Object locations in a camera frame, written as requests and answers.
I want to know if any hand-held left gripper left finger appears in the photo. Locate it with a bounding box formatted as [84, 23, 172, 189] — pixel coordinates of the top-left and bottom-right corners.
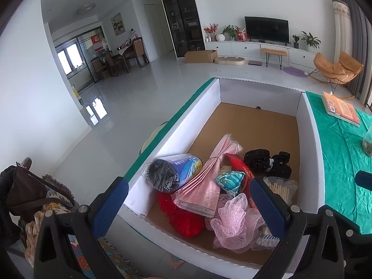
[33, 176, 130, 279]

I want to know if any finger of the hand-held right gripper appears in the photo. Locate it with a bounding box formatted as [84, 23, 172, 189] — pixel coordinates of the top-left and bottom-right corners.
[337, 213, 372, 253]
[355, 170, 372, 187]

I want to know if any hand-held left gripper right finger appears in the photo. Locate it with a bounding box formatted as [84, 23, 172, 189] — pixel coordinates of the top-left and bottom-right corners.
[249, 177, 346, 279]

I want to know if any pink bath pouf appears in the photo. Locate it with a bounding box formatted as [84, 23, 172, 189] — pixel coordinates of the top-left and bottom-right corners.
[211, 193, 267, 253]

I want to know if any black hair scrunchie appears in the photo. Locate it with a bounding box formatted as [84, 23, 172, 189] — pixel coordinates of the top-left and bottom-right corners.
[269, 151, 293, 180]

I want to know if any teal patterned cloth pouch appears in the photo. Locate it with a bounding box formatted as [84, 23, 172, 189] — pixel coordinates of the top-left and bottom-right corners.
[215, 171, 248, 195]

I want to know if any red gold-printed packet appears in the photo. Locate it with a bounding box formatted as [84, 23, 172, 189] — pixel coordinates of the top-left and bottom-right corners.
[225, 153, 257, 186]

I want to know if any pink plastic bag pack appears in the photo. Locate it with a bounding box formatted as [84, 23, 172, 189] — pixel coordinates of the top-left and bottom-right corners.
[171, 134, 243, 219]

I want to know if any red yarn ball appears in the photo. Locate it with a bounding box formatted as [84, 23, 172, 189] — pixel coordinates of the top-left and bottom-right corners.
[157, 192, 207, 238]

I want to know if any blue trash bag roll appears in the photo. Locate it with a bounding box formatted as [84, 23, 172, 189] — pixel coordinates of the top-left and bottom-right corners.
[145, 153, 204, 194]

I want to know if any white cardboard box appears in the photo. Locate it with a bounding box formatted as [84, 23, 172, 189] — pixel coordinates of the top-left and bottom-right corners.
[118, 77, 326, 274]

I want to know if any clear jar with black lid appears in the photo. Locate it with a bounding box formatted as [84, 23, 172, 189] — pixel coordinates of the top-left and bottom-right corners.
[362, 128, 372, 158]

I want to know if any patterned fringed cloth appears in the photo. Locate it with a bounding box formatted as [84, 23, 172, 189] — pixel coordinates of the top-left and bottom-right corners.
[17, 174, 146, 279]

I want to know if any orange book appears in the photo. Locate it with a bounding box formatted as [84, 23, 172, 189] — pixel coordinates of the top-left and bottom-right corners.
[321, 91, 362, 127]

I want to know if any brown leather bag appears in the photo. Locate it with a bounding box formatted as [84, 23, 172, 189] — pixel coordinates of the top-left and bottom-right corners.
[0, 157, 80, 225]

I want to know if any orange rocking chair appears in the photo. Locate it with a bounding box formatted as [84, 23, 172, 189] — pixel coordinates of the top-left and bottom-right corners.
[308, 50, 364, 97]

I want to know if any purple round floor mat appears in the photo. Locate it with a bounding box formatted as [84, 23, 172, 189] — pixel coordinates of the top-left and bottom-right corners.
[282, 66, 309, 79]

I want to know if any wooden dining chair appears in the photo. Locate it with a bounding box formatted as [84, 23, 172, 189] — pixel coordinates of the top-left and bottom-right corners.
[131, 37, 150, 68]
[91, 56, 109, 80]

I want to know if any grey curtain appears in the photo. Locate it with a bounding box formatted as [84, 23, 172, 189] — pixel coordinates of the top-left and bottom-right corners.
[337, 0, 372, 106]

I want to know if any large green potted plant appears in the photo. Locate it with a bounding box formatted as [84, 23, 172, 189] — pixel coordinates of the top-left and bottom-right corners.
[301, 31, 322, 50]

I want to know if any beige oval cat scratcher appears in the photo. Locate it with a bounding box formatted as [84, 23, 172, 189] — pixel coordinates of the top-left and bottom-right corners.
[214, 56, 247, 66]

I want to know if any covered standing air conditioner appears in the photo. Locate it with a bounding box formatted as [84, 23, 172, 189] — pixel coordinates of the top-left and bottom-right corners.
[332, 0, 352, 62]

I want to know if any wooden dining table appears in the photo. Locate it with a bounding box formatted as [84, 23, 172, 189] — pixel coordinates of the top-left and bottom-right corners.
[112, 46, 137, 74]

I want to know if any wooden bench with black legs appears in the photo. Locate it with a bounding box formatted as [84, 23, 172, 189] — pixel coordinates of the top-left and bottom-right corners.
[261, 48, 288, 70]

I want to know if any white television cabinet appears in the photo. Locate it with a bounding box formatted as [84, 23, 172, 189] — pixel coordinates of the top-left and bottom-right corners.
[204, 41, 327, 68]

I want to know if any brown cardboard box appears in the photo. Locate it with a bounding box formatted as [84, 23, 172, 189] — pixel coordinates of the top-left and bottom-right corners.
[185, 49, 218, 64]

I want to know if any red paper door decoration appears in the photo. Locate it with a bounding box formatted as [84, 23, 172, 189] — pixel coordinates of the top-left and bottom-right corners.
[91, 34, 105, 50]

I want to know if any black television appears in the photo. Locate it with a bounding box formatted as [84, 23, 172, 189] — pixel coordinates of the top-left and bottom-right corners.
[244, 16, 290, 46]

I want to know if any green plant with red blooms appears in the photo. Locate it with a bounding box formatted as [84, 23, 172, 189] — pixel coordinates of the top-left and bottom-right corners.
[222, 25, 240, 41]

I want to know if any red flower arrangement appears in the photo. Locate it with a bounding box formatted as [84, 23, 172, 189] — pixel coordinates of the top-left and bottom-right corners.
[203, 23, 219, 42]

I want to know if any round ceiling lamp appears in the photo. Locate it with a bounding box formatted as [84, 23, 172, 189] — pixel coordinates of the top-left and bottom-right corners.
[77, 3, 96, 15]

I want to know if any black display cabinet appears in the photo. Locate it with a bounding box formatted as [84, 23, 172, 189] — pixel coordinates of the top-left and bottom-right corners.
[157, 0, 206, 59]

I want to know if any framed wall painting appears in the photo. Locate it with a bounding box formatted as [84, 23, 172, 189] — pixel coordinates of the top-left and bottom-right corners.
[110, 12, 126, 37]

